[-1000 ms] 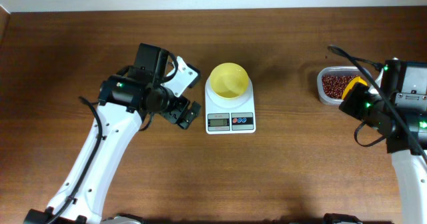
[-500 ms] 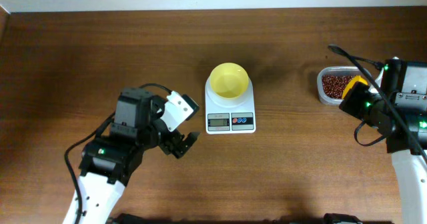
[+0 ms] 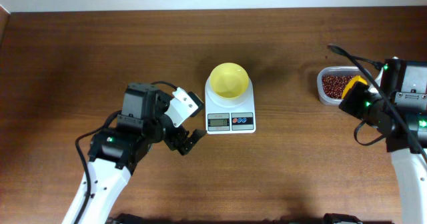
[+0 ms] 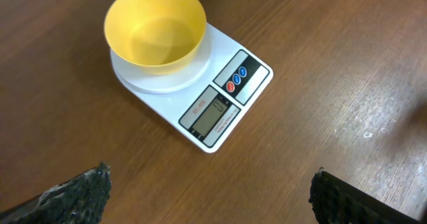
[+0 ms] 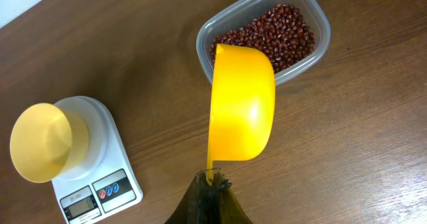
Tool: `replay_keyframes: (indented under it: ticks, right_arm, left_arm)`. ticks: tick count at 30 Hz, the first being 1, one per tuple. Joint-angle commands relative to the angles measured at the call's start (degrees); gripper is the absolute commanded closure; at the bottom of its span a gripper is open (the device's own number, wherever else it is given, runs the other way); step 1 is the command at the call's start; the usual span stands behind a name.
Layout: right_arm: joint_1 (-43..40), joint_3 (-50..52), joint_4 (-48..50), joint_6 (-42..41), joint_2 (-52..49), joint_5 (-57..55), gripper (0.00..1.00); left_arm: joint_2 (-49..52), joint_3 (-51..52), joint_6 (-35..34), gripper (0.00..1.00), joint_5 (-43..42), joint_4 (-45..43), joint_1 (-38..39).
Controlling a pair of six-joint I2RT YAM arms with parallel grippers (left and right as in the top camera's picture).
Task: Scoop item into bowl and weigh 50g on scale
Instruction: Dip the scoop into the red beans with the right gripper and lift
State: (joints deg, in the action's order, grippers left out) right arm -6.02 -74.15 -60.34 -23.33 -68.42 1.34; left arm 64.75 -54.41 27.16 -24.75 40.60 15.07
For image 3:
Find yellow measuring scoop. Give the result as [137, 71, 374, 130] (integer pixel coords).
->
[342, 75, 368, 99]

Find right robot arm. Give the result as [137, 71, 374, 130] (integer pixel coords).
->
[339, 58, 426, 223]

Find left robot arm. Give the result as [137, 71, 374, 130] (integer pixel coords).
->
[63, 82, 207, 223]

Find white digital kitchen scale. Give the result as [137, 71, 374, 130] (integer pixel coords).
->
[205, 78, 256, 135]

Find yellow plastic bowl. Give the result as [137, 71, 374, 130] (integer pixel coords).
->
[209, 63, 250, 99]

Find red beans in container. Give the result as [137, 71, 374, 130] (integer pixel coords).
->
[322, 75, 355, 99]

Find clear plastic container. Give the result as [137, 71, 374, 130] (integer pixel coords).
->
[317, 66, 369, 106]

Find left black cable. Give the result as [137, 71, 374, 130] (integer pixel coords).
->
[72, 81, 178, 224]

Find black cable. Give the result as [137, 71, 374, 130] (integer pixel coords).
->
[326, 43, 427, 163]
[72, 81, 178, 224]

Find right black cable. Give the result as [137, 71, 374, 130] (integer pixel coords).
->
[326, 43, 427, 163]

